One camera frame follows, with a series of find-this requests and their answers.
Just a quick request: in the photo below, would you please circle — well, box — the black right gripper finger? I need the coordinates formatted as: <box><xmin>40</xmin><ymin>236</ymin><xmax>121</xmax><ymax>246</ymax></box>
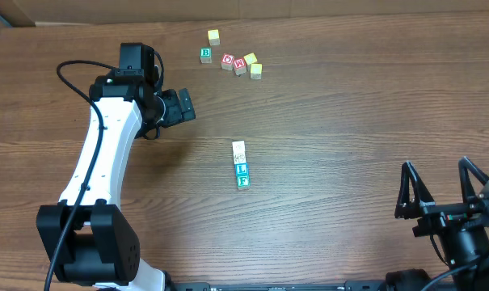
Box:
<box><xmin>396</xmin><ymin>161</ymin><xmax>435</xmax><ymax>210</ymax></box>
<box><xmin>457</xmin><ymin>156</ymin><xmax>489</xmax><ymax>205</ymax></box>

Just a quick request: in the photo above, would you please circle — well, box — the red M wooden block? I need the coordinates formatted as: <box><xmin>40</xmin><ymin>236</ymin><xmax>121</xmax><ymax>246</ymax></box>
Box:
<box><xmin>233</xmin><ymin>57</ymin><xmax>247</xmax><ymax>76</ymax></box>

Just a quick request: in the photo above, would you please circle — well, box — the yellow wooden block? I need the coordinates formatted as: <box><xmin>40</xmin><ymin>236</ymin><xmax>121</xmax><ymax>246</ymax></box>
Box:
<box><xmin>250</xmin><ymin>63</ymin><xmax>263</xmax><ymax>80</ymax></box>
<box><xmin>243</xmin><ymin>53</ymin><xmax>258</xmax><ymax>66</ymax></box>
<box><xmin>207</xmin><ymin>29</ymin><xmax>221</xmax><ymax>46</ymax></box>

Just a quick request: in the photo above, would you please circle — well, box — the green letter wooden block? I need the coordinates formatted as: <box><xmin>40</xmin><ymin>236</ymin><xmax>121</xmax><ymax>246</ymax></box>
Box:
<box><xmin>237</xmin><ymin>175</ymin><xmax>251</xmax><ymax>190</ymax></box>

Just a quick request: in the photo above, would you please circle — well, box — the red I wooden block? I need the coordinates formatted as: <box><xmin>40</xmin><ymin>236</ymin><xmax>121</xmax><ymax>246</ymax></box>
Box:
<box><xmin>232</xmin><ymin>141</ymin><xmax>246</xmax><ymax>154</ymax></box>

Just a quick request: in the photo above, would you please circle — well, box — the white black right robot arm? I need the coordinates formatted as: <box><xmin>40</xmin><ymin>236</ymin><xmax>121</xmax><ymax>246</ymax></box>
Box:
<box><xmin>378</xmin><ymin>157</ymin><xmax>489</xmax><ymax>290</ymax></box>

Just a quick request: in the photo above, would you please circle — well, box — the green B wooden block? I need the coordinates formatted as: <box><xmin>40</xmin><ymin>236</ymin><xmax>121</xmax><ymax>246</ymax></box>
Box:
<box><xmin>200</xmin><ymin>47</ymin><xmax>212</xmax><ymax>64</ymax></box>

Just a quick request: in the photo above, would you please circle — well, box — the red O wooden block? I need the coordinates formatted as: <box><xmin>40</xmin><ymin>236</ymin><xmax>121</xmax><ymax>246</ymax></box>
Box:
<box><xmin>221</xmin><ymin>53</ymin><xmax>234</xmax><ymax>70</ymax></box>

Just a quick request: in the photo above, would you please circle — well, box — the yellow top wooden block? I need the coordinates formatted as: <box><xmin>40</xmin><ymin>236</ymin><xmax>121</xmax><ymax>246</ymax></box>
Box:
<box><xmin>207</xmin><ymin>29</ymin><xmax>221</xmax><ymax>46</ymax></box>

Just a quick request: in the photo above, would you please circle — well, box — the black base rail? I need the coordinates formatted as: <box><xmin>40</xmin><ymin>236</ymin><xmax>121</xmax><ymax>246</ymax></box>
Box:
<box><xmin>162</xmin><ymin>278</ymin><xmax>460</xmax><ymax>291</ymax></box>

